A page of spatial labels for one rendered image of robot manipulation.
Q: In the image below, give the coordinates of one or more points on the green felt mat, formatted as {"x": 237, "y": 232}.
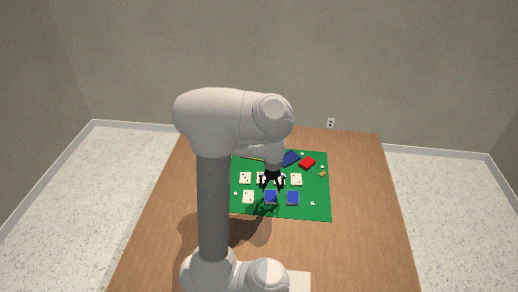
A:
{"x": 314, "y": 189}

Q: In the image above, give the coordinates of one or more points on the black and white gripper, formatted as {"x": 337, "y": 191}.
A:
{"x": 271, "y": 175}

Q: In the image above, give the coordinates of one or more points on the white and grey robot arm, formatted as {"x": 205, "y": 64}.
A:
{"x": 218, "y": 123}

